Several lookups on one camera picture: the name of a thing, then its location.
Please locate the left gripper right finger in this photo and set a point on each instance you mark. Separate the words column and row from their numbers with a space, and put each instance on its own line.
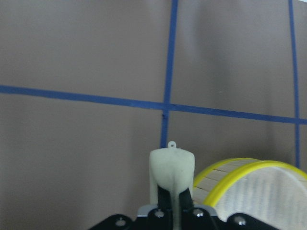
column 203, row 217

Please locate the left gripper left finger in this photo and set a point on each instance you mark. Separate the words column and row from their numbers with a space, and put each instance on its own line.
column 150, row 217

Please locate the white steamed bun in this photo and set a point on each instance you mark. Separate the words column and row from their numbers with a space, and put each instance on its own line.
column 172, row 169

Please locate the near yellow bamboo steamer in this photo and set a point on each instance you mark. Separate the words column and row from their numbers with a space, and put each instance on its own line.
column 211, row 184

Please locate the white steamer cloth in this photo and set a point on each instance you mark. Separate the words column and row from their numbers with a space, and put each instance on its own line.
column 272, row 194

